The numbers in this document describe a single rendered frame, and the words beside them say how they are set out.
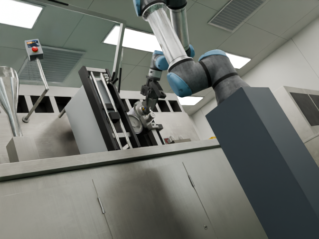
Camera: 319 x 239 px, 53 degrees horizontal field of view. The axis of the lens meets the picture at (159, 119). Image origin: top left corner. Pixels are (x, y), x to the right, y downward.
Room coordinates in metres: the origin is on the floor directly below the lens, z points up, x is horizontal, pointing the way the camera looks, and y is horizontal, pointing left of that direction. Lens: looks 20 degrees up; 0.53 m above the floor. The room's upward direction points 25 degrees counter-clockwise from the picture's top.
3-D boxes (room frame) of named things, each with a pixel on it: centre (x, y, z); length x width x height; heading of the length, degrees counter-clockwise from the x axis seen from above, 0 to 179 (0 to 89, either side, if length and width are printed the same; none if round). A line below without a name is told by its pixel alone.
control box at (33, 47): (1.34, 0.44, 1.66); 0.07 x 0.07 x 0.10; 26
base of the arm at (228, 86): (1.21, -0.31, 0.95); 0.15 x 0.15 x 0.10
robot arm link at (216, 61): (1.20, -0.30, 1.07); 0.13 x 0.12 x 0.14; 96
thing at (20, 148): (1.26, 0.60, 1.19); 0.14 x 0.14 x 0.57
